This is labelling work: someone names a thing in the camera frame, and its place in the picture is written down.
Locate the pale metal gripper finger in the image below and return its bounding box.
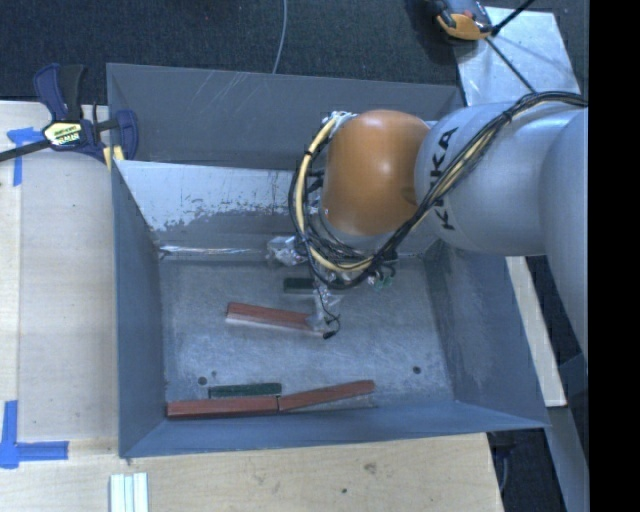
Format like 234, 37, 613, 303
266, 235, 310, 267
310, 285, 342, 334

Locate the red-brown flat block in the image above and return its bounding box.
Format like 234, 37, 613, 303
224, 301, 326, 335
165, 396, 280, 419
277, 379, 376, 413

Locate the grey metal bin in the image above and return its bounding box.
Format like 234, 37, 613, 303
105, 62, 551, 460

